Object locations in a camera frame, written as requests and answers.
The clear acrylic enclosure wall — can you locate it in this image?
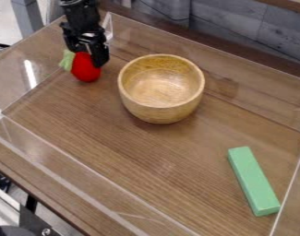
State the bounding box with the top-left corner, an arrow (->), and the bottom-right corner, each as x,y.
0,16 -> 300,236

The grey post behind table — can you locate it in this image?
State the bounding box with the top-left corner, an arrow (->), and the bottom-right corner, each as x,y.
10,0 -> 44,38

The clear acrylic corner bracket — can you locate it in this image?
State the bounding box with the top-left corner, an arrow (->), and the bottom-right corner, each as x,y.
102,13 -> 114,41

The black equipment under table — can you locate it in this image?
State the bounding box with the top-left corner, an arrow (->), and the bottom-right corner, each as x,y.
0,173 -> 62,236

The red felt fruit green leaf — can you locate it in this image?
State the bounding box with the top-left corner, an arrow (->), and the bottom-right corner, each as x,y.
60,50 -> 102,82

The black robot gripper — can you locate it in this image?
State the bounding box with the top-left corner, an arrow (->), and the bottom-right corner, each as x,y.
60,0 -> 110,67

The green rectangular block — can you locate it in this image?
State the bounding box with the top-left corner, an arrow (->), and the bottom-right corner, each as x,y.
230,147 -> 280,217

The light wooden bowl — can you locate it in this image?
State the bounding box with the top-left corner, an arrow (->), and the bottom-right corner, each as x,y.
118,53 -> 205,124

